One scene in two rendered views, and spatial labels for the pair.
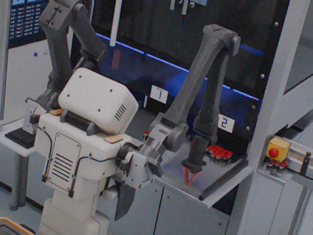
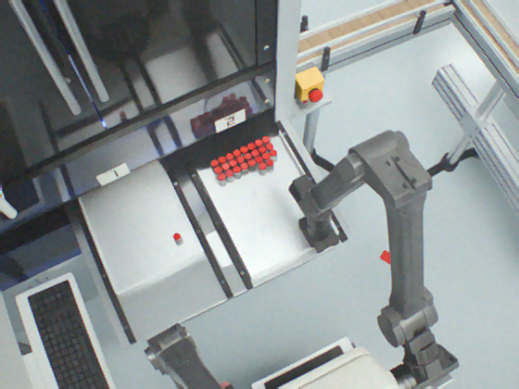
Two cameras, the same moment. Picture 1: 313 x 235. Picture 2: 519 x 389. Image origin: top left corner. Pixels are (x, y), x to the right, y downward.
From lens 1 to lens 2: 1.99 m
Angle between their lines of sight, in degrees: 53
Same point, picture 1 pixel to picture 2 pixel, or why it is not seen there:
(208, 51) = (419, 217)
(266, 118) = (290, 76)
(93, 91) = not seen: outside the picture
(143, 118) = (112, 205)
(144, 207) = not seen: hidden behind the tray
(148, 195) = not seen: hidden behind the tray
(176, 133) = (433, 312)
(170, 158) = (234, 226)
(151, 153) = (440, 362)
